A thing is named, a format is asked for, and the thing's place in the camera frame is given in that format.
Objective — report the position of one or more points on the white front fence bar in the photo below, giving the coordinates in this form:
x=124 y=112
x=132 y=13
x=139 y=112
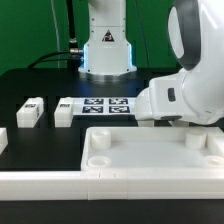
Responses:
x=126 y=185

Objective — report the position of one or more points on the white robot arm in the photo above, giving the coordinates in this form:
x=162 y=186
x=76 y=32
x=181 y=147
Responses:
x=196 y=34

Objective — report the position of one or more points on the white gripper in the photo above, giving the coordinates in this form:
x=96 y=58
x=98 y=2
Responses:
x=162 y=100

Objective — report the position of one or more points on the white desk top tray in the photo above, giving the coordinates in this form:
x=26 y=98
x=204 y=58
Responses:
x=137 y=148

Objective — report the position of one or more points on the marker tag base plate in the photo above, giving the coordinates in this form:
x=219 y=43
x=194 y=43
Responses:
x=104 y=106

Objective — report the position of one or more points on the white left side block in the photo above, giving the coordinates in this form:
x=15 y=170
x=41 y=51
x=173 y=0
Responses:
x=3 y=139

